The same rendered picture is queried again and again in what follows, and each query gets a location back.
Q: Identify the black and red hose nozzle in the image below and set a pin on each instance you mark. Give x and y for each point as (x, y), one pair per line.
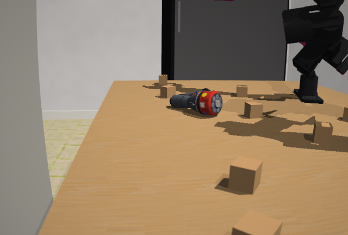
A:
(204, 101)

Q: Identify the tan cube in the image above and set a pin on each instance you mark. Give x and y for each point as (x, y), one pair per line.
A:
(253, 223)
(345, 114)
(162, 79)
(322, 132)
(253, 110)
(242, 90)
(245, 174)
(167, 91)

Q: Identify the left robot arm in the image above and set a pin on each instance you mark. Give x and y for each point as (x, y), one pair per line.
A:
(301, 26)

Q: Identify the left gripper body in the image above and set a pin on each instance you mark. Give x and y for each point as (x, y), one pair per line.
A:
(336, 62)

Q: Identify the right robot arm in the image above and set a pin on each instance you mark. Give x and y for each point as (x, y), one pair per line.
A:
(307, 92)

